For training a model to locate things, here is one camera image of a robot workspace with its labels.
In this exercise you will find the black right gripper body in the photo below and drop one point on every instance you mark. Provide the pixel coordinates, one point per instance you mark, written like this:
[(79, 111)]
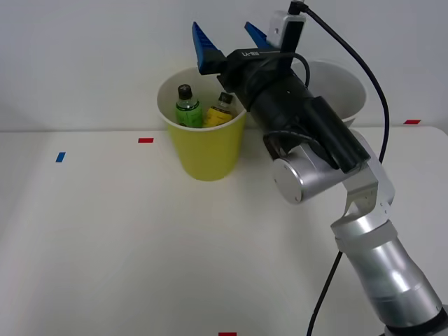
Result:
[(252, 70)]

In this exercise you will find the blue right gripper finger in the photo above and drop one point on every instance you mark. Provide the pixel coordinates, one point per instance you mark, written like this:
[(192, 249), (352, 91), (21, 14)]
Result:
[(259, 36), (206, 52)]

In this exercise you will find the yellow-green plastic waste bin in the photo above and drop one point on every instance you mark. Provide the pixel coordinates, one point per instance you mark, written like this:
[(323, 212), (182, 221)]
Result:
[(206, 154)]

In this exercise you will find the green label plastic bottle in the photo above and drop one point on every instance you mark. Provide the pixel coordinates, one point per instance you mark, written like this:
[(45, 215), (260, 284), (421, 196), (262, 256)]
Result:
[(187, 112)]

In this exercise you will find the grey plastic waste bin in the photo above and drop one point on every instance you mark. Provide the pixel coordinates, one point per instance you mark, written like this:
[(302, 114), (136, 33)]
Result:
[(336, 87)]

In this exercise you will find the yellow label plastic bottle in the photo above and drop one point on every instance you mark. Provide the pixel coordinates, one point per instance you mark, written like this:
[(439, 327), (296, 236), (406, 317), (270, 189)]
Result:
[(217, 115)]

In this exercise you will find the silver and black right arm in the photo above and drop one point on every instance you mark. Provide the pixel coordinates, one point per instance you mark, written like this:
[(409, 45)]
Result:
[(385, 266)]

